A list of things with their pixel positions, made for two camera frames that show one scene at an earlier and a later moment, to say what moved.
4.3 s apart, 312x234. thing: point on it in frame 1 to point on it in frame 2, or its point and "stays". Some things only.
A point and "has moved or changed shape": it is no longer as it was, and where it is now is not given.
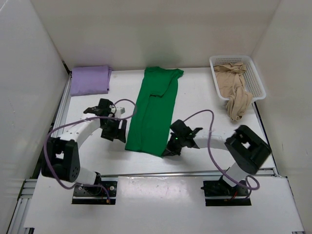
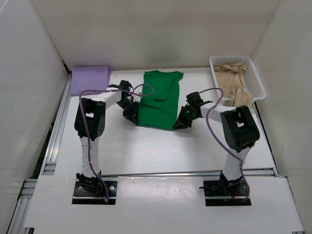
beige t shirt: x=232 y=87 stays
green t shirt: x=152 y=110 has moved or changed shape
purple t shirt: x=90 y=80 stays
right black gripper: x=170 y=150 to x=182 y=123
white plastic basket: x=253 y=83 stays
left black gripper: x=118 y=133 to x=133 y=115
